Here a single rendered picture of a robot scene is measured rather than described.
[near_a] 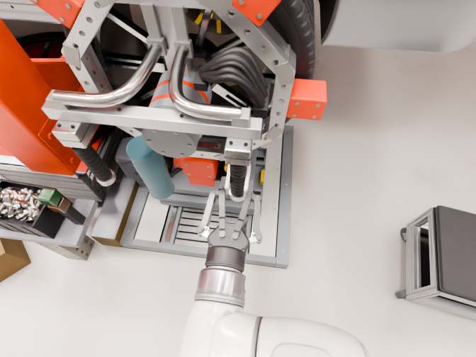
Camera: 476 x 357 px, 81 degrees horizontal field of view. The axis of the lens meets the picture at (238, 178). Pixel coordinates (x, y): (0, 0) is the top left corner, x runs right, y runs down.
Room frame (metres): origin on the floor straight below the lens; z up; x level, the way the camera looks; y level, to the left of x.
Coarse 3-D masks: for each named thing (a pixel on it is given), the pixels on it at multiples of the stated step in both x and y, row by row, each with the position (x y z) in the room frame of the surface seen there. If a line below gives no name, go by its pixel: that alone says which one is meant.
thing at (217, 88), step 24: (120, 24) 0.67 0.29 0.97; (96, 48) 0.66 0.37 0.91; (120, 48) 0.76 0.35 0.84; (144, 48) 0.87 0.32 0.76; (216, 48) 0.65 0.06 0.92; (120, 72) 0.70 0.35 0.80; (264, 72) 0.80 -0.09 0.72; (144, 96) 0.67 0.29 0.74; (216, 96) 0.80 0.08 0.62; (240, 96) 0.64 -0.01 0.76
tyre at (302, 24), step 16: (288, 0) 0.60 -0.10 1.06; (304, 0) 0.65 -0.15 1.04; (272, 16) 0.60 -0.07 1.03; (288, 16) 0.59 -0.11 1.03; (304, 16) 0.60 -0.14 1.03; (64, 32) 0.67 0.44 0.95; (288, 32) 0.59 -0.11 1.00; (304, 32) 0.59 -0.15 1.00; (304, 48) 0.59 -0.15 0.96; (304, 64) 0.59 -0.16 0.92
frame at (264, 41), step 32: (96, 0) 0.56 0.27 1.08; (128, 0) 0.55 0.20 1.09; (160, 0) 0.54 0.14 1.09; (192, 0) 0.54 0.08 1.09; (224, 0) 0.52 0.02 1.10; (96, 32) 0.61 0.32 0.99; (256, 32) 0.52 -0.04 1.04; (96, 64) 0.62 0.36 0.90; (288, 64) 0.51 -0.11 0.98; (288, 96) 0.51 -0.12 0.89; (128, 128) 0.57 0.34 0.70; (224, 160) 0.53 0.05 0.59
